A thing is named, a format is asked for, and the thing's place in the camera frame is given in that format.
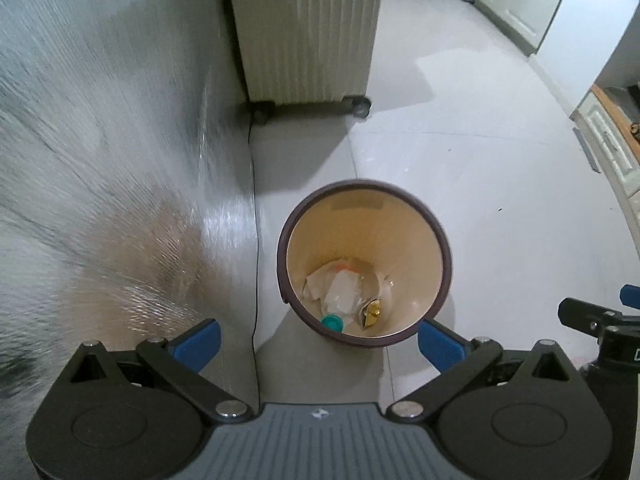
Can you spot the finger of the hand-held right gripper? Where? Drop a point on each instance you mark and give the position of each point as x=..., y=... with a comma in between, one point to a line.
x=631, y=296
x=590, y=316

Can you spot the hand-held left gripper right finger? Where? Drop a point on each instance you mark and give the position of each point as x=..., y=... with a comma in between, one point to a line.
x=440, y=346

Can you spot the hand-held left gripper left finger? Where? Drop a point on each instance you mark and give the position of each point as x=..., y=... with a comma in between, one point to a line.
x=200, y=344

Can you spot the gold wrapper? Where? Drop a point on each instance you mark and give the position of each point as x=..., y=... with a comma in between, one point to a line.
x=371, y=314

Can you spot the teal round lid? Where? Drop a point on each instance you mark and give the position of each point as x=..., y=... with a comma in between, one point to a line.
x=332, y=323

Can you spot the clear bottle orange label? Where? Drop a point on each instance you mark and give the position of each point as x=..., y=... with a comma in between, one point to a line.
x=345, y=290

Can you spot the beige bin with brown rim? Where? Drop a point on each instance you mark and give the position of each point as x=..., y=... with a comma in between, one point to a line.
x=400, y=240

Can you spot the white plastic bag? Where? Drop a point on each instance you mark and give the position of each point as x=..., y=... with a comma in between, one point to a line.
x=316, y=287

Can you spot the white low drawer bench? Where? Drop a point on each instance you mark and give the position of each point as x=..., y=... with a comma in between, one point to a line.
x=612, y=145

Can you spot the silver foil table skirt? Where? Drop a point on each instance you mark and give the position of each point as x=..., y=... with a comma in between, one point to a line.
x=125, y=135

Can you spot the white kitchen base cabinets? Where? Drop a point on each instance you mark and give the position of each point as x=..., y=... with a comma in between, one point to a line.
x=525, y=0

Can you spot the white ribbed suitcase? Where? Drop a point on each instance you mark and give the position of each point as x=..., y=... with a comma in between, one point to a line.
x=305, y=30

